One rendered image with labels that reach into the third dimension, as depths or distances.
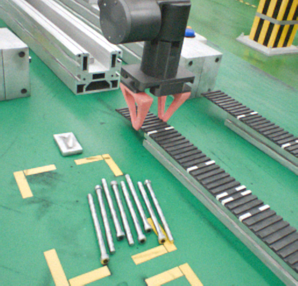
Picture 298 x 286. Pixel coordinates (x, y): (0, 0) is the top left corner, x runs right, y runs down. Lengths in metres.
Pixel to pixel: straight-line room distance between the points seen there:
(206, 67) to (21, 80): 0.36
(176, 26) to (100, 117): 0.24
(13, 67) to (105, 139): 0.21
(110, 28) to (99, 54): 0.30
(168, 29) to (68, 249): 0.31
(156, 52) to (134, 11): 0.08
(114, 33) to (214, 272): 0.31
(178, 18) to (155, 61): 0.07
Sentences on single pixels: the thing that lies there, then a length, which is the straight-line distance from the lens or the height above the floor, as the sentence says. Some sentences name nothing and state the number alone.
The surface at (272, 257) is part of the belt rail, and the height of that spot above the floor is 0.79.
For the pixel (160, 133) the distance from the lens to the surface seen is 0.58.
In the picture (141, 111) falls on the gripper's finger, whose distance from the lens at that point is 0.55.
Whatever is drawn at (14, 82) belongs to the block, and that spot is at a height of 0.81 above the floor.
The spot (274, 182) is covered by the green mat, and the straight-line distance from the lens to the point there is 0.61.
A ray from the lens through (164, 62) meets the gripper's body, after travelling 0.54.
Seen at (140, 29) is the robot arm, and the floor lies 0.98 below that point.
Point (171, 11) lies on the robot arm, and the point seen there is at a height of 1.00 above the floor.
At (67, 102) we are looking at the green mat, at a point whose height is 0.78.
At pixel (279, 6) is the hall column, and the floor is 0.44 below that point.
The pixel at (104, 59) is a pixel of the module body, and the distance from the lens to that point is 0.76.
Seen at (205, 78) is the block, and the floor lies 0.82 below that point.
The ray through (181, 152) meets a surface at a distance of 0.54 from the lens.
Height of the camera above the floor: 1.11
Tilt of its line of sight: 32 degrees down
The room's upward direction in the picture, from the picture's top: 10 degrees clockwise
